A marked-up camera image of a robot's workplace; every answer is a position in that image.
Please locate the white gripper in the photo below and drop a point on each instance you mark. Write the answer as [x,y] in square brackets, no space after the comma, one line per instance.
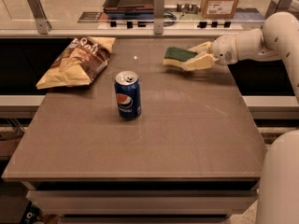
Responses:
[223,48]

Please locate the green and yellow sponge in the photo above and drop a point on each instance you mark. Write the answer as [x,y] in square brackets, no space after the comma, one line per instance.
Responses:
[178,56]

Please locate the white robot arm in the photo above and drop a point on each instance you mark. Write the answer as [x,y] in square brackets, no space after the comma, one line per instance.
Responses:
[277,39]

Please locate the cardboard box with label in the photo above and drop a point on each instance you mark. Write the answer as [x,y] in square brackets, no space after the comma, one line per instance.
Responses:
[218,9]

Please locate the blue Pepsi can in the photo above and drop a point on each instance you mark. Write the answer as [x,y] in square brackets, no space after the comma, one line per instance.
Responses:
[128,97]

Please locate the dark stacked trays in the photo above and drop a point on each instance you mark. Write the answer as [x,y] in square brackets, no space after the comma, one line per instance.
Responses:
[132,2]

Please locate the yellow brown chips bag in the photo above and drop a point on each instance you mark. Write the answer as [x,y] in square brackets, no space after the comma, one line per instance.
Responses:
[79,64]

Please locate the middle metal glass bracket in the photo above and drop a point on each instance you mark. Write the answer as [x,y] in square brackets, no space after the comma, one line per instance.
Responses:
[158,17]

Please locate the metal glass bracket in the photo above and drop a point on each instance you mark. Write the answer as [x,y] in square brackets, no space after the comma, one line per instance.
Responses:
[158,17]
[42,24]
[280,6]

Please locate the right metal glass bracket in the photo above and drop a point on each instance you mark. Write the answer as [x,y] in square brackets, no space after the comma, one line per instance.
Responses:
[280,6]

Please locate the left metal glass bracket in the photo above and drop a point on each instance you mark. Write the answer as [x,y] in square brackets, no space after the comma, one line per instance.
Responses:
[42,24]

